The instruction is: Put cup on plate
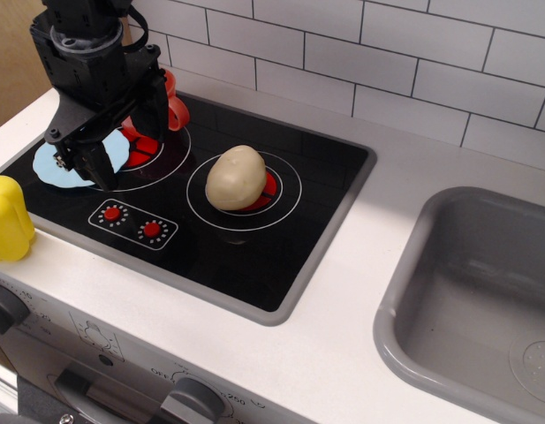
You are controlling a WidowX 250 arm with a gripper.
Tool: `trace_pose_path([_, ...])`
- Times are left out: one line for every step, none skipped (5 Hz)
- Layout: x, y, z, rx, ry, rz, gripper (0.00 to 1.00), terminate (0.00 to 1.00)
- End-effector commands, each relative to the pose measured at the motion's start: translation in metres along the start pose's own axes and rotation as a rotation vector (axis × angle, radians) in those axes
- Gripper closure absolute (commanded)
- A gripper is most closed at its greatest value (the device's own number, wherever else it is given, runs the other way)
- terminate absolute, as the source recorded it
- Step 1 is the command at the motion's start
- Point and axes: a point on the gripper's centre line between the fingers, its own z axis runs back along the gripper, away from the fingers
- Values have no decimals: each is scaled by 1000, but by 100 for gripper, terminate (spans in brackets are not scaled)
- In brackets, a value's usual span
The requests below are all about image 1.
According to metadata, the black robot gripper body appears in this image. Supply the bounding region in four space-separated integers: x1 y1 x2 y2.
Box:
30 1 161 172

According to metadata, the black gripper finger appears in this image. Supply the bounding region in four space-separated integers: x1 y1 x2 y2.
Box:
130 70 169 142
87 142 117 192

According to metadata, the red plastic cup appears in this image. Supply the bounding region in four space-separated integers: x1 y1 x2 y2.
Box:
121 70 190 137

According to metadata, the light blue plate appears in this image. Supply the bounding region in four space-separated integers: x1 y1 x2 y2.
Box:
32 129 132 190

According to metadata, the beige toy potato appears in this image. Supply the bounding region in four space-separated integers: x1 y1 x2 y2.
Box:
206 145 267 210

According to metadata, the yellow toy bell pepper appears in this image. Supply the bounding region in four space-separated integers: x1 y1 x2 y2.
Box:
0 175 34 261

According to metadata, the black toy stove top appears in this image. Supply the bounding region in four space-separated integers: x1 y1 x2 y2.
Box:
0 97 376 326

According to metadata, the grey left oven knob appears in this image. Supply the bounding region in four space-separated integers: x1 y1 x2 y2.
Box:
0 285 30 335

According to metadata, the grey oven knob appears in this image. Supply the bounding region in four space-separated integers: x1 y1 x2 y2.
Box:
0 285 30 335
161 378 225 424

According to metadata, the grey centre oven knob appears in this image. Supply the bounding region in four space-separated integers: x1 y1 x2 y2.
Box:
161 378 225 424

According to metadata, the grey toy sink basin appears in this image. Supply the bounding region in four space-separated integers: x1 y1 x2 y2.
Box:
374 187 545 423

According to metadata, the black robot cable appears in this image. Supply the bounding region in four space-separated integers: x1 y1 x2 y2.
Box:
121 3 150 53

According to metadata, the grey oven door handle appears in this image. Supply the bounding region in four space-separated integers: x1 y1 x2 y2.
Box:
54 369 159 423

